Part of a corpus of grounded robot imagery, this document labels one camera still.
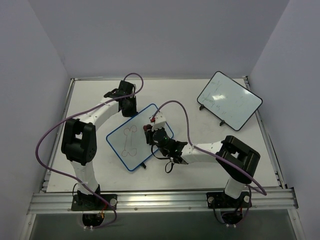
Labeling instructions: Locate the blue framed whiteboard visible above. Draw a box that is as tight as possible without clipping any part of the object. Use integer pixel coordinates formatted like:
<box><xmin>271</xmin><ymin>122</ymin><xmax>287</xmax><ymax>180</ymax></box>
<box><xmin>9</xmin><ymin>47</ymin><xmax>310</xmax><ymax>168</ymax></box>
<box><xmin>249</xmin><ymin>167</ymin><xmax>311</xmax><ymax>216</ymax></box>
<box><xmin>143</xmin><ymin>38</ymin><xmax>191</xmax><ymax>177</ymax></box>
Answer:
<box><xmin>106</xmin><ymin>103</ymin><xmax>158</xmax><ymax>172</ymax></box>

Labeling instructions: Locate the red whiteboard eraser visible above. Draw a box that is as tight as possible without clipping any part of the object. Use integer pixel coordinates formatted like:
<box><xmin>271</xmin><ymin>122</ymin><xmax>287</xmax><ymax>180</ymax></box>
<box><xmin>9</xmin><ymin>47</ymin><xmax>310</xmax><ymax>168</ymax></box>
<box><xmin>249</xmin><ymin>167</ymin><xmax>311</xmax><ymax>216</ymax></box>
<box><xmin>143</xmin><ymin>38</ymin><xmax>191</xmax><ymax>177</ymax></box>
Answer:
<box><xmin>143</xmin><ymin>124</ymin><xmax>152</xmax><ymax>132</ymax></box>

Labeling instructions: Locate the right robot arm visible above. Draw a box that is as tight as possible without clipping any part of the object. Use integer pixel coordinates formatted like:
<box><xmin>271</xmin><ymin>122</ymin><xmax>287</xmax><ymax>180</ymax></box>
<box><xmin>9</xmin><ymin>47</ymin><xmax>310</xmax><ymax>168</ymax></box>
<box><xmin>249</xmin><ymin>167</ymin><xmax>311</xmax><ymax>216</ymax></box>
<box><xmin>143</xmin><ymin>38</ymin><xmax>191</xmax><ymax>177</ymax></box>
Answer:
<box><xmin>143</xmin><ymin>124</ymin><xmax>261</xmax><ymax>207</ymax></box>

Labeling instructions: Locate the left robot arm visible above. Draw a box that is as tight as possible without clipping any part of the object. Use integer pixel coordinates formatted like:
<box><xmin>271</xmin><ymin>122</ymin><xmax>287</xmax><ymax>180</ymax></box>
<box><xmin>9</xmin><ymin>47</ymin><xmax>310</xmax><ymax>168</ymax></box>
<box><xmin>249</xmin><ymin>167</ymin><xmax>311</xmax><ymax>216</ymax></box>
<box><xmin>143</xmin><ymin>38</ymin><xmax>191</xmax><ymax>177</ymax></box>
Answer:
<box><xmin>61</xmin><ymin>80</ymin><xmax>137</xmax><ymax>210</ymax></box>

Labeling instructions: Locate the black framed whiteboard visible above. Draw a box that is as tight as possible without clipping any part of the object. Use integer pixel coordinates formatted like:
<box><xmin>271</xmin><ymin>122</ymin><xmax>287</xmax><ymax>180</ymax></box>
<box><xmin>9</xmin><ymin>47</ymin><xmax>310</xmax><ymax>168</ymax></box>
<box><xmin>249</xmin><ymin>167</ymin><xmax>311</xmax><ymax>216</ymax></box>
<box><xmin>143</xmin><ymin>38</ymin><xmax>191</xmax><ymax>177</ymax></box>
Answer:
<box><xmin>196</xmin><ymin>71</ymin><xmax>263</xmax><ymax>131</ymax></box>

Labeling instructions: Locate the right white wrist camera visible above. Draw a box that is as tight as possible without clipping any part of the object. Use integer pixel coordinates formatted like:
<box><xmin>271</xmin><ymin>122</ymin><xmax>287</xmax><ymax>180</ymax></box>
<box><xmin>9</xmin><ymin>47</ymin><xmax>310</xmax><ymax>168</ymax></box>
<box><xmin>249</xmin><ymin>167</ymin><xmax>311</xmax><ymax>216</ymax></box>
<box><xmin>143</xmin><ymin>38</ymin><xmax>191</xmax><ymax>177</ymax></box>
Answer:
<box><xmin>150</xmin><ymin>112</ymin><xmax>167</xmax><ymax>132</ymax></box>

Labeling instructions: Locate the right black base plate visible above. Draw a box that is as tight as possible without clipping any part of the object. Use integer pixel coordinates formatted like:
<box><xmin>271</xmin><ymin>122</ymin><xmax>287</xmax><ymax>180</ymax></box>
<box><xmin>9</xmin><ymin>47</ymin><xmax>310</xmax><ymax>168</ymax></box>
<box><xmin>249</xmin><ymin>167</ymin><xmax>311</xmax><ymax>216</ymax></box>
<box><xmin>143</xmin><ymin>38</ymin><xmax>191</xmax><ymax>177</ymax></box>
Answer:
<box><xmin>206</xmin><ymin>191</ymin><xmax>252</xmax><ymax>209</ymax></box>

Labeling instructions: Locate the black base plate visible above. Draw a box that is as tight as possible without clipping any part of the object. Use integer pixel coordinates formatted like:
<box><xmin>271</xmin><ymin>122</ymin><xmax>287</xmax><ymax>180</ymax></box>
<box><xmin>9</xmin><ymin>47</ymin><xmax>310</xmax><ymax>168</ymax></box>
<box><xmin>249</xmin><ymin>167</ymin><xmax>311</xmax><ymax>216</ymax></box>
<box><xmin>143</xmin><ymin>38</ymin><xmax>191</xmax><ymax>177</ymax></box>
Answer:
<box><xmin>71</xmin><ymin>192</ymin><xmax>118</xmax><ymax>212</ymax></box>
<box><xmin>206</xmin><ymin>191</ymin><xmax>252</xmax><ymax>209</ymax></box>

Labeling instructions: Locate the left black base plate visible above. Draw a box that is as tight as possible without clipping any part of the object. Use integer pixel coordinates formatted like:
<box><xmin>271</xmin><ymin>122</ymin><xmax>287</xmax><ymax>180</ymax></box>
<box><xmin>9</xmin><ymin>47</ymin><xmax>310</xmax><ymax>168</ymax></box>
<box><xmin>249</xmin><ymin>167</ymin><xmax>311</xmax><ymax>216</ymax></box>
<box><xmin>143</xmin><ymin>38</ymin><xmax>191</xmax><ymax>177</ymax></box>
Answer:
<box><xmin>71</xmin><ymin>192</ymin><xmax>118</xmax><ymax>212</ymax></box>

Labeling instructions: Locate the aluminium front rail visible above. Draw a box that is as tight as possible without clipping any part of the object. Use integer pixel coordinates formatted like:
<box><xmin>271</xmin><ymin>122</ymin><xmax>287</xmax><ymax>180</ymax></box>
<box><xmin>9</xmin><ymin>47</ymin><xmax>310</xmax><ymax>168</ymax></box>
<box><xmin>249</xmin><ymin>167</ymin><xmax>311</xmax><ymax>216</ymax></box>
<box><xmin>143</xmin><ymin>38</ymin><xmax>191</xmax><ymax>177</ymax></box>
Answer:
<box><xmin>27</xmin><ymin>188</ymin><xmax>298</xmax><ymax>215</ymax></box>

